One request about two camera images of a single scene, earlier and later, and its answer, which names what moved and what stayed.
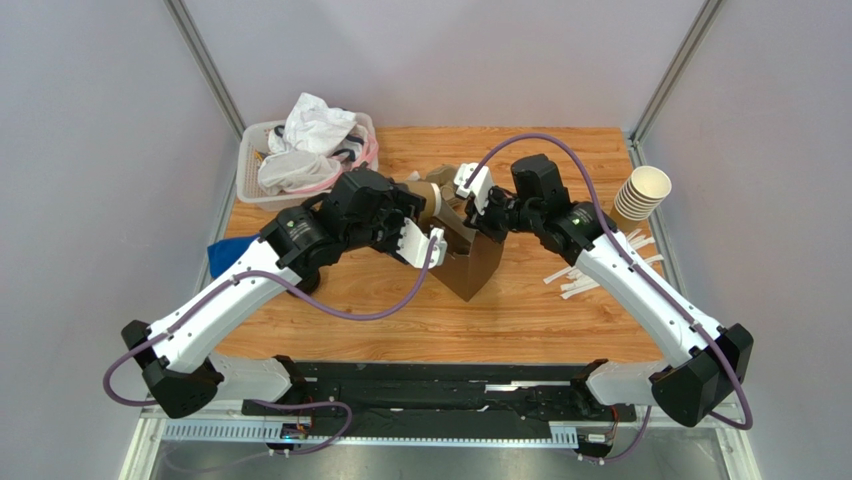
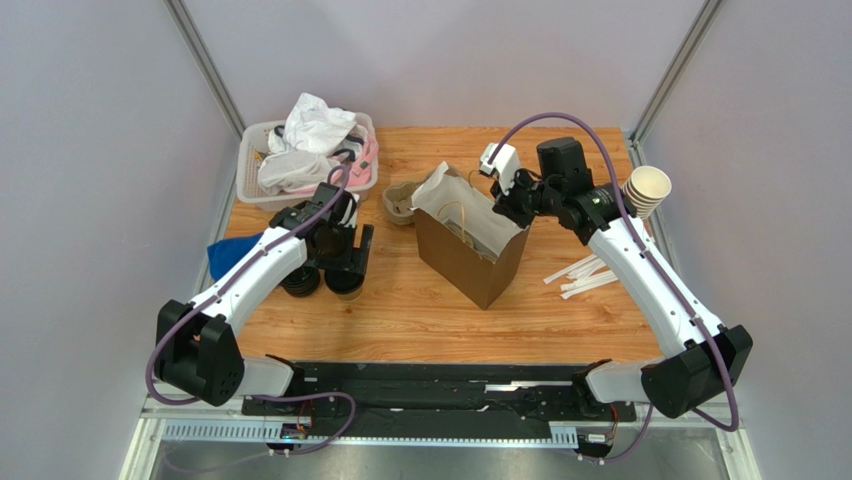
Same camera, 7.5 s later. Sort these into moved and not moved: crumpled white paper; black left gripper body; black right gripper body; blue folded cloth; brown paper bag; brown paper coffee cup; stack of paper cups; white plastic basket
Moved: black right gripper body; brown paper bag; black left gripper body; brown paper coffee cup
Not moved: white plastic basket; crumpled white paper; stack of paper cups; blue folded cloth
